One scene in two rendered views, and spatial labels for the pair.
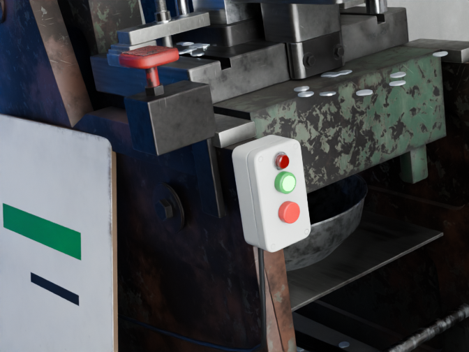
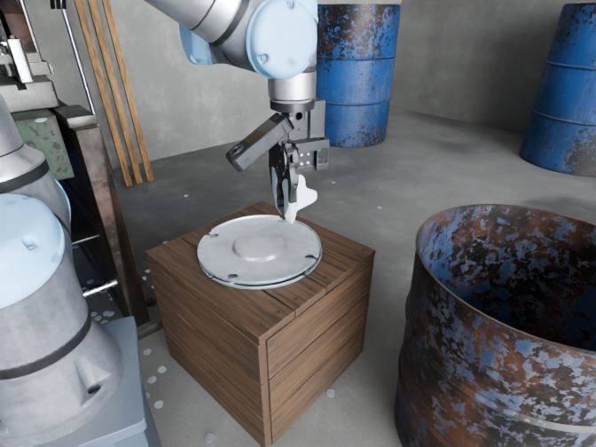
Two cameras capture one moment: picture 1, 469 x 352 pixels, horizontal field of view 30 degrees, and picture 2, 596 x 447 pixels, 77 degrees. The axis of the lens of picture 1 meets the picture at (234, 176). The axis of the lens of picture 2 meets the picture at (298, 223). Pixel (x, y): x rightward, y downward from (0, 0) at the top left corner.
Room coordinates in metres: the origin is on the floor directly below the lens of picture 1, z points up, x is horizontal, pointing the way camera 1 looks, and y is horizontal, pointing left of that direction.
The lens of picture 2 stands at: (0.48, -0.80, 0.85)
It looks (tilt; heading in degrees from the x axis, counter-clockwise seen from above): 30 degrees down; 354
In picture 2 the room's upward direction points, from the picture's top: straight up
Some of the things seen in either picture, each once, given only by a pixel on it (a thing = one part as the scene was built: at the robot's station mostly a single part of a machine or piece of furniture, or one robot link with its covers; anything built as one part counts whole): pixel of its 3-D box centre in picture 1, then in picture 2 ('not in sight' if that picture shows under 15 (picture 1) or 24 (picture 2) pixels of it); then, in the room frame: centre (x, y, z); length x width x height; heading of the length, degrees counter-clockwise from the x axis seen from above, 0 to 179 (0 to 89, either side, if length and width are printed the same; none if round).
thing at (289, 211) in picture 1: (289, 211); not in sight; (1.03, -0.06, 0.54); 0.03 x 0.01 x 0.03; 124
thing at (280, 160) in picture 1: (282, 160); not in sight; (1.04, -0.06, 0.61); 0.02 x 0.01 x 0.02; 124
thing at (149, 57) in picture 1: (152, 79); not in sight; (1.09, 0.08, 0.72); 0.07 x 0.06 x 0.08; 34
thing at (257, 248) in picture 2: not in sight; (259, 245); (1.24, -0.79, 0.36); 0.29 x 0.29 x 0.01
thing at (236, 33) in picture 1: (245, 22); not in sight; (1.47, -0.06, 0.72); 0.20 x 0.16 x 0.03; 124
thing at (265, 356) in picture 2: not in sight; (263, 306); (1.23, -0.79, 0.18); 0.40 x 0.38 x 0.35; 41
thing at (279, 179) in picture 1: (285, 182); not in sight; (1.03, -0.06, 0.58); 0.03 x 0.01 x 0.03; 124
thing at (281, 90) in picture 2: not in sight; (291, 85); (1.10, -0.86, 0.75); 0.08 x 0.08 x 0.05
